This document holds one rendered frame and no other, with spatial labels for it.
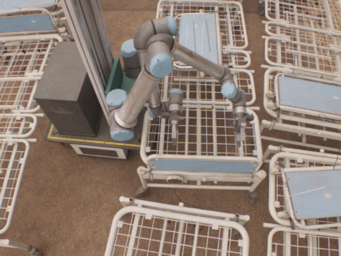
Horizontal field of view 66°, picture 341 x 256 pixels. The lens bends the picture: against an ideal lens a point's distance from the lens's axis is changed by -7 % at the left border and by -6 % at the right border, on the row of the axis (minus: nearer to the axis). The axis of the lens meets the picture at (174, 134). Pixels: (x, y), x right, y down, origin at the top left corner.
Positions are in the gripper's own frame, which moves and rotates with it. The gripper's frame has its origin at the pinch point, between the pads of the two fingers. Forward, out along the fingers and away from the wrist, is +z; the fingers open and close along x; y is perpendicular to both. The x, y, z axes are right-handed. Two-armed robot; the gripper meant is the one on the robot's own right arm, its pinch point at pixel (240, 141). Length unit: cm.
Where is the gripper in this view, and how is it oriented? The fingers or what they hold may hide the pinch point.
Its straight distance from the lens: 177.2
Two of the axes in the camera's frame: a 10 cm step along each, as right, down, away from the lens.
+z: -0.4, 9.5, -3.2
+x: -0.2, -3.2, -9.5
